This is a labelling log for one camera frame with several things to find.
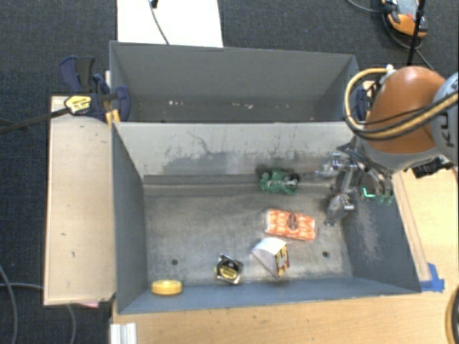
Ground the yellow round disc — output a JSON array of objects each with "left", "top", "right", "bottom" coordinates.
[{"left": 150, "top": 279, "right": 184, "bottom": 297}]

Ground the white and yellow carton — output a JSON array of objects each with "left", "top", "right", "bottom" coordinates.
[{"left": 250, "top": 236, "right": 291, "bottom": 279}]

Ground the pale wood board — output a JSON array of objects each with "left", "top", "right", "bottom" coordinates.
[{"left": 42, "top": 95, "right": 118, "bottom": 307}]

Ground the black cylinder on white bracket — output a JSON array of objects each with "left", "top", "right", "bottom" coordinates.
[{"left": 411, "top": 158, "right": 454, "bottom": 179}]

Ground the grey metal bin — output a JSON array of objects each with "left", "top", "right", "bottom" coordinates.
[{"left": 108, "top": 40, "right": 422, "bottom": 315}]

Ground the orange patterned packet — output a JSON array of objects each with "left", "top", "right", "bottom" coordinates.
[{"left": 264, "top": 208, "right": 319, "bottom": 242}]

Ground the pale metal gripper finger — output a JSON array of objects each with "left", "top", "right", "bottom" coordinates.
[
  {"left": 315, "top": 152, "right": 347, "bottom": 178},
  {"left": 323, "top": 193, "right": 358, "bottom": 227}
]

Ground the black and yellow tape measure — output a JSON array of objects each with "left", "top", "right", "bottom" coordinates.
[{"left": 214, "top": 253, "right": 245, "bottom": 286}]

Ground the green toy motorcycle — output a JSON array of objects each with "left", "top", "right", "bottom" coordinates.
[{"left": 257, "top": 168, "right": 301, "bottom": 196}]

